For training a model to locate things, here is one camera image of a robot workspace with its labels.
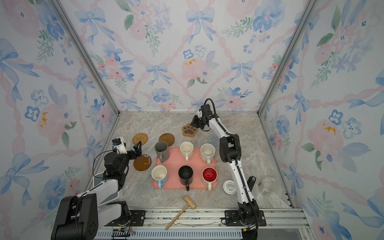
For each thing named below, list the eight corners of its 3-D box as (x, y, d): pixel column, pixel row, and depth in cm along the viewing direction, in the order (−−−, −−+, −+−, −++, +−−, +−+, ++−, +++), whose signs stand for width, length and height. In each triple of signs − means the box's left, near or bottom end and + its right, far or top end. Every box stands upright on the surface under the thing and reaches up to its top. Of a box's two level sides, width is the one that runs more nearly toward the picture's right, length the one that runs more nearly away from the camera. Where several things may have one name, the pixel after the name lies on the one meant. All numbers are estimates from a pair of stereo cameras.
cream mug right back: (195, 161, 94) (196, 155, 88) (203, 148, 101) (204, 141, 94) (208, 167, 92) (209, 161, 85) (215, 153, 98) (217, 146, 91)
